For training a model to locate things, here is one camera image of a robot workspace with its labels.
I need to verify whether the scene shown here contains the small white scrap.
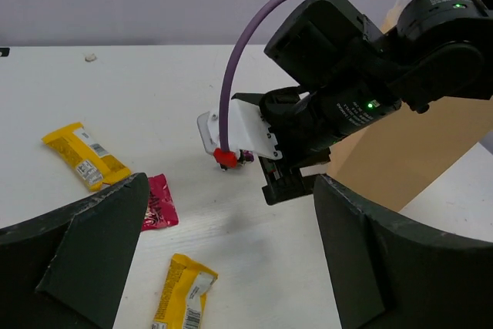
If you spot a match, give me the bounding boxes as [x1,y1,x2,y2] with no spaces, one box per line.
[85,54,97,62]

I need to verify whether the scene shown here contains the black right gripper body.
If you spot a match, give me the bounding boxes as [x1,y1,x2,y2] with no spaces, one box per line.
[231,92,331,205]

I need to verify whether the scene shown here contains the pink red candy packet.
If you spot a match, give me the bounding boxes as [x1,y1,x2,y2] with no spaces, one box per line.
[141,174,179,231]

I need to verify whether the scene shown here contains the purple chocolate bar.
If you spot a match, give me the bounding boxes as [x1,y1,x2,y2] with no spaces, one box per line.
[238,150,255,165]

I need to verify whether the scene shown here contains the small yellow snack packet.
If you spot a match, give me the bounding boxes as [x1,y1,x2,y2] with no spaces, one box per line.
[42,123,132,192]

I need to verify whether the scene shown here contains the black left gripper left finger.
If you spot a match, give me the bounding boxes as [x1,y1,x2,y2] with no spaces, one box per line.
[1,173,149,328]

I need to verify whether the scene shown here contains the brown paper bag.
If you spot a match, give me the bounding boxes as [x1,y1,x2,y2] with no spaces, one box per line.
[327,98,492,211]

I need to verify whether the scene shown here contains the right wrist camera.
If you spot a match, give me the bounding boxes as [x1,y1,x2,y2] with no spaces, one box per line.
[197,99,283,168]

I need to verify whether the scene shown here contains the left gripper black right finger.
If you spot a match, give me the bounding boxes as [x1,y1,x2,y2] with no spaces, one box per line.
[314,176,492,328]

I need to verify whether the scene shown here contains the yellow snack bar wrapper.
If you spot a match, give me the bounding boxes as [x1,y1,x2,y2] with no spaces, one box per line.
[151,253,218,329]

